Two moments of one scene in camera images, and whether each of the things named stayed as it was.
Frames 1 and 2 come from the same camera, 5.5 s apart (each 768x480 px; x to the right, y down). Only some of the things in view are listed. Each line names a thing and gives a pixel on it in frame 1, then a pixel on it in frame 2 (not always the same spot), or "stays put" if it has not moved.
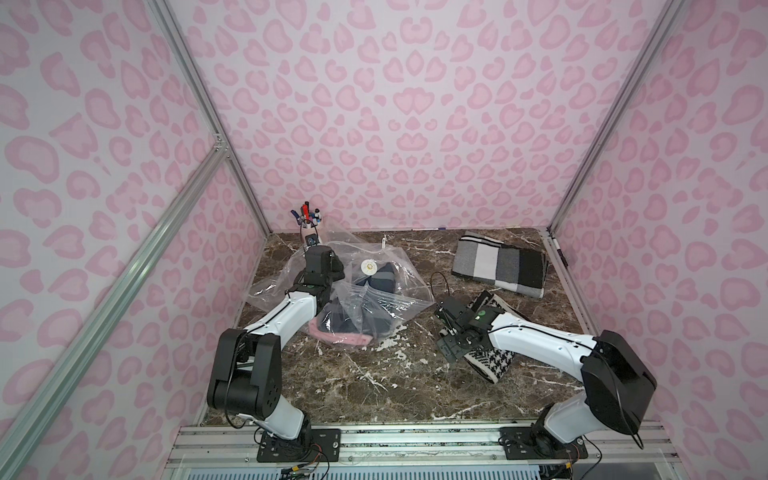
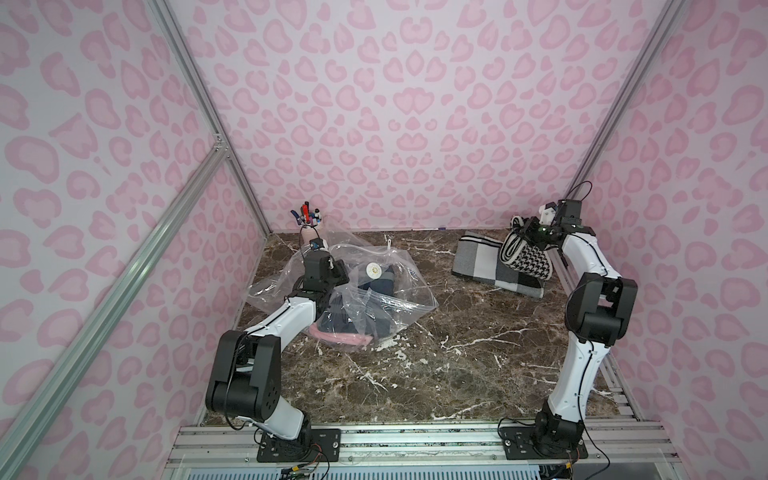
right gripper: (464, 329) → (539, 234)
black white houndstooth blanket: (490, 362) → (525, 257)
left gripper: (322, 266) stays put
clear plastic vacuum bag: (380, 291) stays put
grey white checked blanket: (519, 270) stays put
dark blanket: (370, 307) stays put
